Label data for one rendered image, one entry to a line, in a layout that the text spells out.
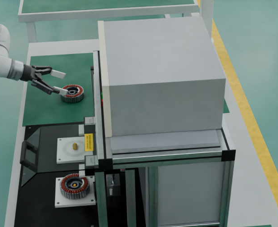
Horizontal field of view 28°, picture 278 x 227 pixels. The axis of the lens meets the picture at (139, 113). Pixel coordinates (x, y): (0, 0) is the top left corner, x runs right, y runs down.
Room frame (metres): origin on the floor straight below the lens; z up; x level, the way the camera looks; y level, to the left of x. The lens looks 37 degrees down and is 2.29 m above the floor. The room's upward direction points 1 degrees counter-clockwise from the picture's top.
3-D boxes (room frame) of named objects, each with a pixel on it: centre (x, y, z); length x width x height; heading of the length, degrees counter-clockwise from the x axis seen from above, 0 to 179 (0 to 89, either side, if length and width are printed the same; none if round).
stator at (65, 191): (1.55, 0.25, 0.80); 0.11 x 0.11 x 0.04
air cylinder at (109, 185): (1.56, 0.10, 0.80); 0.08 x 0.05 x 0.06; 4
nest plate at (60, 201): (1.55, 0.25, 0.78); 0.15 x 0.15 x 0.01; 4
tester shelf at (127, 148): (1.69, -0.06, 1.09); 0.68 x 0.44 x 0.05; 4
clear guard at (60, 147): (1.47, 0.23, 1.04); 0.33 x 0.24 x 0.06; 94
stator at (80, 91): (2.21, 0.32, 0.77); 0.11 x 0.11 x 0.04
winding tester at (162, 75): (1.68, -0.06, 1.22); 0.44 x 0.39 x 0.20; 4
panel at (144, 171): (1.69, 0.00, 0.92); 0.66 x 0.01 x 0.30; 4
